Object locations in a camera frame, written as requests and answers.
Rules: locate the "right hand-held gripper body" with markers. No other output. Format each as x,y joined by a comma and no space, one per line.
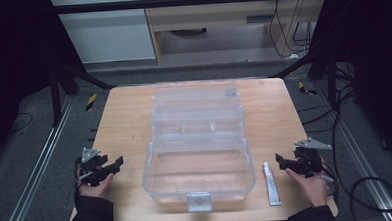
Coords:
308,157

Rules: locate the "white cabinet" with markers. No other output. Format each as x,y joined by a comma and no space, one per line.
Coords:
107,37

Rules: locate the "light wooden desk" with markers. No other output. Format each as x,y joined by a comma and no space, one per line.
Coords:
213,16

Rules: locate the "person's left hand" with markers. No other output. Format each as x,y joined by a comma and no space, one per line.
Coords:
95,188

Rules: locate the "person's right hand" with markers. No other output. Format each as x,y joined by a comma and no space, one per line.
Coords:
310,188

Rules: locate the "black metal stand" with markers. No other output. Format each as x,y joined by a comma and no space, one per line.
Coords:
331,81
56,96

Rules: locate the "dark curtain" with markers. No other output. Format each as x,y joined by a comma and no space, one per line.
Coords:
12,65
379,65

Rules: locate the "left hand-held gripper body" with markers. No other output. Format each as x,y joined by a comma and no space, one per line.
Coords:
92,163

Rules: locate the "yellow tool on floor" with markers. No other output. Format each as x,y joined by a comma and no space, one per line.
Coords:
91,102

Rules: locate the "clear plastic storage box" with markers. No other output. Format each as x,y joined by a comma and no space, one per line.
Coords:
200,170

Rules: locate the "yellow black floor tape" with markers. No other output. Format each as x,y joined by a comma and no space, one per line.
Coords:
305,89

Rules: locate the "black horizontal frame bar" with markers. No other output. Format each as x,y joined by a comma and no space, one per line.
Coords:
186,1

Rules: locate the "white ointment tube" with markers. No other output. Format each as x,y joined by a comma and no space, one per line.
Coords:
271,186

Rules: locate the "aluminium floor rail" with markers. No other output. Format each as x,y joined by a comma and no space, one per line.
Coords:
363,170
36,171

